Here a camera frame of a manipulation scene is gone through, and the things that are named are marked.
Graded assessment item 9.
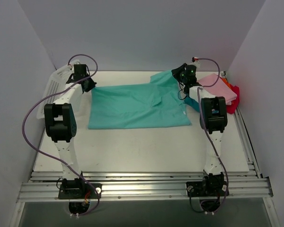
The teal green t-shirt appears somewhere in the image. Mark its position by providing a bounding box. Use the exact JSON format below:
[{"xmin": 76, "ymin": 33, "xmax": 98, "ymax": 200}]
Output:
[{"xmin": 88, "ymin": 70, "xmax": 191, "ymax": 130}]

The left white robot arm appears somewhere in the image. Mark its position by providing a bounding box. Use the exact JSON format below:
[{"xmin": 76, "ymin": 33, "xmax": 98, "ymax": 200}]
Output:
[{"xmin": 44, "ymin": 64, "xmax": 96, "ymax": 198}]

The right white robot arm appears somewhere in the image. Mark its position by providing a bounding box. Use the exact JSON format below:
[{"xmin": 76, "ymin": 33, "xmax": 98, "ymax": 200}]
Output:
[{"xmin": 171, "ymin": 62, "xmax": 228, "ymax": 195}]

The blue folded t-shirt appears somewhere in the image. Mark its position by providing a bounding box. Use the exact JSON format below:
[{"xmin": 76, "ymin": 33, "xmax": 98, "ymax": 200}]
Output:
[{"xmin": 184, "ymin": 97, "xmax": 200, "ymax": 113}]

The pink folded t-shirt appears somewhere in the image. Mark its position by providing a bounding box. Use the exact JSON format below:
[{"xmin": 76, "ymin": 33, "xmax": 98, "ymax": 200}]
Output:
[{"xmin": 198, "ymin": 73, "xmax": 238, "ymax": 105}]

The white plastic basket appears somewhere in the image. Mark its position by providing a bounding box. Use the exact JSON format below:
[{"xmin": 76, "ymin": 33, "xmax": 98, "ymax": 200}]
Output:
[{"xmin": 35, "ymin": 58, "xmax": 86, "ymax": 120}]

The red folded t-shirt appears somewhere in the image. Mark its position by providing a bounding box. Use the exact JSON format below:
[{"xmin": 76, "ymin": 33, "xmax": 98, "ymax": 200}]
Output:
[{"xmin": 226, "ymin": 85, "xmax": 240, "ymax": 114}]

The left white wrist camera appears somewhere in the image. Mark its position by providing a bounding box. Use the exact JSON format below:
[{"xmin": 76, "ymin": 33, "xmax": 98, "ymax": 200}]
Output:
[{"xmin": 66, "ymin": 61, "xmax": 81, "ymax": 70}]

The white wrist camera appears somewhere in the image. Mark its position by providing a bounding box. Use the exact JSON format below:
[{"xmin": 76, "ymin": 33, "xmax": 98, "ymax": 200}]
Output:
[
  {"xmin": 190, "ymin": 57, "xmax": 201, "ymax": 69},
  {"xmin": 66, "ymin": 61, "xmax": 81, "ymax": 70}
]

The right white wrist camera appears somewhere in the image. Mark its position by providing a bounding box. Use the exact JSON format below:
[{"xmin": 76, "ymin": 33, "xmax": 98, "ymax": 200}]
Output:
[{"xmin": 190, "ymin": 57, "xmax": 201, "ymax": 69}]

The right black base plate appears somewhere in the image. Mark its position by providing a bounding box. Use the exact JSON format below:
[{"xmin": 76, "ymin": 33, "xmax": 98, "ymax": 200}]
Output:
[{"xmin": 186, "ymin": 181, "xmax": 229, "ymax": 197}]

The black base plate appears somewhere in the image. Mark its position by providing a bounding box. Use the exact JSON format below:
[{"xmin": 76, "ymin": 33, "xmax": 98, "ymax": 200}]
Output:
[
  {"xmin": 186, "ymin": 181, "xmax": 229, "ymax": 197},
  {"xmin": 58, "ymin": 183, "xmax": 102, "ymax": 200}
]

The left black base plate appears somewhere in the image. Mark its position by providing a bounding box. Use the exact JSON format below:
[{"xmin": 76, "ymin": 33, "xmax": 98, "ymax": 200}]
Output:
[{"xmin": 58, "ymin": 183, "xmax": 102, "ymax": 200}]

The aluminium rail frame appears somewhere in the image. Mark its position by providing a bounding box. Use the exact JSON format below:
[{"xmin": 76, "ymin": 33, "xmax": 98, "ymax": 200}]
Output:
[{"xmin": 15, "ymin": 71, "xmax": 274, "ymax": 203}]

